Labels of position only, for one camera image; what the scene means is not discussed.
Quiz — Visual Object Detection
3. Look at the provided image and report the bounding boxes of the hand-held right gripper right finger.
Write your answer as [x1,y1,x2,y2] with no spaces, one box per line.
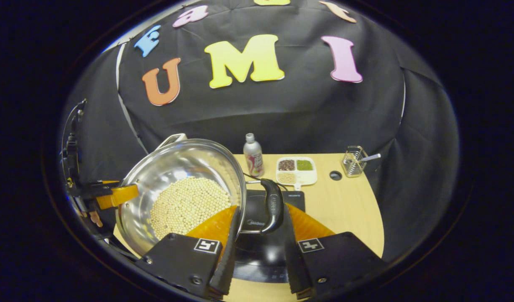
[282,203,387,299]

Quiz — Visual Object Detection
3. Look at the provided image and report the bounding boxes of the silver bottle with printed label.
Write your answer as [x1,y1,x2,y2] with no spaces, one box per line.
[243,133,265,177]

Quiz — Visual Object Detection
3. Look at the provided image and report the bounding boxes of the white divided plate with grains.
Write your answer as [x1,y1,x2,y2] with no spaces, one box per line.
[276,156,318,191]

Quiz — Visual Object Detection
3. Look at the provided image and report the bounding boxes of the stainless steel pot black handle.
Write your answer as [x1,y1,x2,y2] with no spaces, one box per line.
[115,138,284,256]

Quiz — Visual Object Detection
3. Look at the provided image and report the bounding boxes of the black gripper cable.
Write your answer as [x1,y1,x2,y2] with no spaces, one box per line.
[60,99,88,168]

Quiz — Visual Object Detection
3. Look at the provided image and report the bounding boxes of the pile of soybeans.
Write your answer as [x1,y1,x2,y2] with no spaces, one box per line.
[149,176,232,240]

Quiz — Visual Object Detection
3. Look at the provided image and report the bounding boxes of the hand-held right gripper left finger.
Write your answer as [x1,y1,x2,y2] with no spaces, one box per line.
[135,205,242,299]

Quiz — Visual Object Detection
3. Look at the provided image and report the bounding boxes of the black induction cooktop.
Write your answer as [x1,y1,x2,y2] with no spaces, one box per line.
[232,190,306,284]

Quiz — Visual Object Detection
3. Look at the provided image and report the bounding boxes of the wire mesh utensil holder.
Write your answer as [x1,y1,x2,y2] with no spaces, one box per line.
[342,146,369,178]

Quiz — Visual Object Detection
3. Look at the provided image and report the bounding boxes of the white toaster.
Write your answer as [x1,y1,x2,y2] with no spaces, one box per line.
[154,133,188,152]

